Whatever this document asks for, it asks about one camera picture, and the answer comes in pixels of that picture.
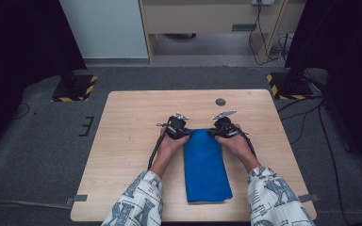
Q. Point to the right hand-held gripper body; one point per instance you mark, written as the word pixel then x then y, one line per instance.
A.
pixel 226 127

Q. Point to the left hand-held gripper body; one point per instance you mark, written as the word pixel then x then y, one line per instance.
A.
pixel 176 127

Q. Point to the blue towel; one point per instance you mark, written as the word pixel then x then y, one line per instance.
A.
pixel 205 169

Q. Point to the person's right hand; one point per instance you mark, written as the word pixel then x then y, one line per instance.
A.
pixel 238 147

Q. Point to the person's left hand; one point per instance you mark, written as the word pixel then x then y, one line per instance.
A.
pixel 168 150

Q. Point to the grey round table grommet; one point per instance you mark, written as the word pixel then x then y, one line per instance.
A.
pixel 220 102

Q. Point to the hazard-striped black stand base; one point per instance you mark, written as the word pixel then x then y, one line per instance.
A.
pixel 290 88
pixel 75 89

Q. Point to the grey tape piece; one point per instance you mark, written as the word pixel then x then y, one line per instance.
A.
pixel 77 199
pixel 309 197

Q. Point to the light wooden desk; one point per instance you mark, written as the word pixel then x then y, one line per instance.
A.
pixel 201 17

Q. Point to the white cabinet panel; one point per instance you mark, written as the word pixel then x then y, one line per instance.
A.
pixel 106 28

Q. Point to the white power strip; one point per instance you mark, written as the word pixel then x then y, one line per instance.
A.
pixel 263 2

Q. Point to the black curtain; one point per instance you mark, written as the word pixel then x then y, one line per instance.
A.
pixel 348 47
pixel 19 47

